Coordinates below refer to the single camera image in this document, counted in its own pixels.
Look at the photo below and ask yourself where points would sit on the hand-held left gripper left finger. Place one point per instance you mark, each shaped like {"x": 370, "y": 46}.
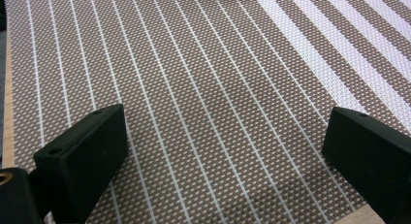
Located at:
{"x": 80, "y": 159}

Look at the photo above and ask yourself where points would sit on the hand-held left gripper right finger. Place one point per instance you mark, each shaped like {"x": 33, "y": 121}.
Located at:
{"x": 371, "y": 156}

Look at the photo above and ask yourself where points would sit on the brown white striped woven placemat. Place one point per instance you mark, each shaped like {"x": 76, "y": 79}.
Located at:
{"x": 213, "y": 88}

